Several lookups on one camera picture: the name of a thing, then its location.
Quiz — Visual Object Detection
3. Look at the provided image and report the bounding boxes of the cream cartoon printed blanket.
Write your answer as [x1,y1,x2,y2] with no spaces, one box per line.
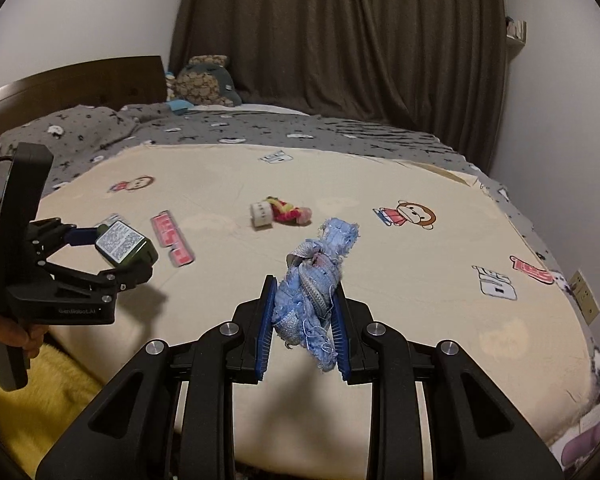
[30,144,597,463]

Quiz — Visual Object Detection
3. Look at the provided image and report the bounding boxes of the wall shelf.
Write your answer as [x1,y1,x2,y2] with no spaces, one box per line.
[505,17,529,41]

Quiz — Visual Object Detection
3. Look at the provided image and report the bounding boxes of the blue frayed cloth scrap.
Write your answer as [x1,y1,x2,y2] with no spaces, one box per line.
[272,217,359,375]

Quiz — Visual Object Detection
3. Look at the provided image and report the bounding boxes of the brown curtain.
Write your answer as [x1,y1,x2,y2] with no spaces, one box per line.
[169,0,511,171]

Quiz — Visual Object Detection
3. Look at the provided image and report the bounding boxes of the person's left hand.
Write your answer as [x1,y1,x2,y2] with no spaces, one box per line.
[0,316,44,360]

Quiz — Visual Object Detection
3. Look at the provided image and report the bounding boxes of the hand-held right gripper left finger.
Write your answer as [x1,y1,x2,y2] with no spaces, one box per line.
[35,274,278,480]

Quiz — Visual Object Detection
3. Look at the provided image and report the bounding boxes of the dark wooden headboard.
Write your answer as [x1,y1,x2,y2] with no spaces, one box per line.
[0,55,167,128]

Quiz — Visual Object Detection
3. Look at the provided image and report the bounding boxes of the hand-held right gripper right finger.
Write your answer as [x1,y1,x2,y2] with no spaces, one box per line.
[330,285,566,480]

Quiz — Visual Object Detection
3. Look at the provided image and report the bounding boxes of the wall socket plate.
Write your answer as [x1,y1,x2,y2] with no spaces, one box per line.
[569,270,600,326]

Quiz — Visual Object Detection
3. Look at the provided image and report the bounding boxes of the red yellow toy figure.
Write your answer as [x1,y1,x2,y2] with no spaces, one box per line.
[265,196,312,225]

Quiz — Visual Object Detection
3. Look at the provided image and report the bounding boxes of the yellow fluffy blanket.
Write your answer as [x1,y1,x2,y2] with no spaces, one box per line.
[0,342,106,477]

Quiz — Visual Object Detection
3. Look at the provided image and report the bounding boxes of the purple cloth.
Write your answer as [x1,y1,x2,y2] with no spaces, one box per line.
[561,405,600,480]

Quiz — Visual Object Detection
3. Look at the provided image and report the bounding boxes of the brown patterned plush toy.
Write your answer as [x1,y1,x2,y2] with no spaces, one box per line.
[166,54,242,107]

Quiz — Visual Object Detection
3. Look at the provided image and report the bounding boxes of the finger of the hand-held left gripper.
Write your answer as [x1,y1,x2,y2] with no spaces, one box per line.
[40,255,154,295]
[27,217,102,261]

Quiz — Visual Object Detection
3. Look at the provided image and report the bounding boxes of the large dark green bottle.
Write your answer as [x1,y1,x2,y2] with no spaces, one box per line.
[95,220,159,266]

